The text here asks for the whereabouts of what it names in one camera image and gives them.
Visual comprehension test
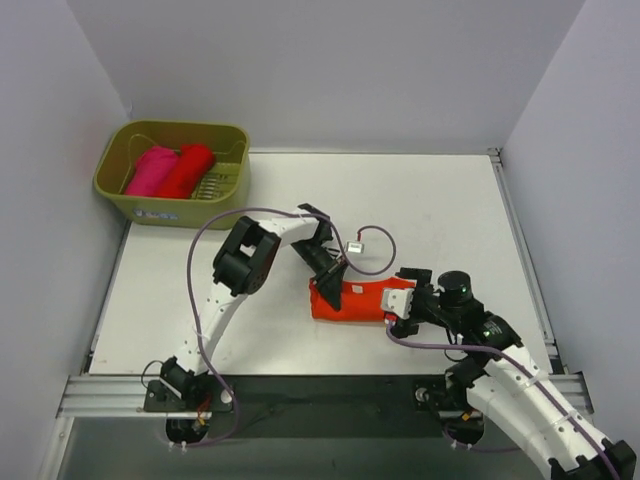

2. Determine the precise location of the orange t shirt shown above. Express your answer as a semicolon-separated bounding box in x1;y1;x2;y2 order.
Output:
309;277;415;323

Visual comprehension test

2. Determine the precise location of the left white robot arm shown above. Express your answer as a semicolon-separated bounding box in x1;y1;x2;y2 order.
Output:
160;204;347;411

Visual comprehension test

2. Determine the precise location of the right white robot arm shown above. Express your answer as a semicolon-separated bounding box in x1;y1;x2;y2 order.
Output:
380;267;637;479

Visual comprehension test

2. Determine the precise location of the rolled red t shirt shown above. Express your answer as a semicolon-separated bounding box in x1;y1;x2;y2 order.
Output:
154;144;215;199

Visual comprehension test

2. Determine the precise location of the olive green plastic basket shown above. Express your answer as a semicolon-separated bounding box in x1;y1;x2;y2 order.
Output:
93;119;251;228

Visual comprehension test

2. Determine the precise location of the rolled pink t shirt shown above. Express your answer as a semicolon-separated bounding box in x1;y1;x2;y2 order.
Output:
124;146;179;197

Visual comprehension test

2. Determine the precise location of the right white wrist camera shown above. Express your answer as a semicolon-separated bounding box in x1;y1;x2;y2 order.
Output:
380;288;414;319

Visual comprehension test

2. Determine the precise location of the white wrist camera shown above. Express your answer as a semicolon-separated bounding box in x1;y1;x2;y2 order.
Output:
345;241;365;254
380;288;414;319

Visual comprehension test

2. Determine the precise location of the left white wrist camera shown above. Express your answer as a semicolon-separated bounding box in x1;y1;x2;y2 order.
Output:
345;241;365;254

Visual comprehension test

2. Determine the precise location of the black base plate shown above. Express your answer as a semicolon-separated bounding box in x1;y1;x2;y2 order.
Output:
143;374;504;441

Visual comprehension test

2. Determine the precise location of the aluminium front rail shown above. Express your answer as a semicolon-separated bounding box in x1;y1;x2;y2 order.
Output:
57;374;594;418

